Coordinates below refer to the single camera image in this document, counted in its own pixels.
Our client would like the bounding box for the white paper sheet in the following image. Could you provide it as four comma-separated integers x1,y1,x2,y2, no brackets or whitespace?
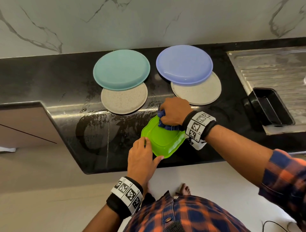
0,146,18,154

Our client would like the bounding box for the person's right foot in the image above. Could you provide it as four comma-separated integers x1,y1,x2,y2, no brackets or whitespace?
175,183,191,197

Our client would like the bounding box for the brown lower drawer unit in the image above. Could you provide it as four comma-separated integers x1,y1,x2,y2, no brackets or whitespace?
0,101,63,149

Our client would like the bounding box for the blue orange plaid shirt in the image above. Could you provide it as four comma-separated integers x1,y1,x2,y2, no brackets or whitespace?
123,148,306,232

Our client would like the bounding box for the person's left hand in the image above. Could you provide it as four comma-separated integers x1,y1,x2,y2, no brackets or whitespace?
127,137,164,192

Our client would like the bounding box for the speckled white plate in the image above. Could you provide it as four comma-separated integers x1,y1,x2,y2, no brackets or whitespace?
100,82,149,115
171,71,222,107

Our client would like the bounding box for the black floor cable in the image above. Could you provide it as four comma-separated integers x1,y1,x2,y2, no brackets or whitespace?
263,220,302,232

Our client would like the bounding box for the person's right forearm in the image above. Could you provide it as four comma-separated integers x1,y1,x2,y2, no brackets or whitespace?
206,125,275,187

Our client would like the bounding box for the blue striped cloth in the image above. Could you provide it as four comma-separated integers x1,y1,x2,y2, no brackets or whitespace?
157,109,180,131

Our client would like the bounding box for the person's right hand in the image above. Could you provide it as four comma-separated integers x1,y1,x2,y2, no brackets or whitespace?
159,97,194,127

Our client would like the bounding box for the black plastic tray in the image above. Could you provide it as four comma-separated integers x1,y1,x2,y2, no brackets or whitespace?
246,87,295,127

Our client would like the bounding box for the teal plate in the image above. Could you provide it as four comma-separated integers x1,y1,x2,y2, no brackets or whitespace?
93,49,151,92

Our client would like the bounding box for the green plate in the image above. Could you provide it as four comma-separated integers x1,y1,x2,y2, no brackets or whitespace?
141,115,188,158

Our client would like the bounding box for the person's left forearm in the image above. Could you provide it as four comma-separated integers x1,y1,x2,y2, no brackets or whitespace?
82,205,122,232

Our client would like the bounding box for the steel sink drainboard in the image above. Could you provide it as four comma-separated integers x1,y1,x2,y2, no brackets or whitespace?
227,46,306,136

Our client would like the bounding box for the right wrist marker band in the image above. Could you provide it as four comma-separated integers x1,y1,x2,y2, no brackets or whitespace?
182,111,221,142

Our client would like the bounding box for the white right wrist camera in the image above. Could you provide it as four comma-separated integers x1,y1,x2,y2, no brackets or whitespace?
189,136,208,151

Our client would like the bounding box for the lavender plate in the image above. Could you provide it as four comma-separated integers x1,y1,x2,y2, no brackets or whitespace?
156,44,214,86

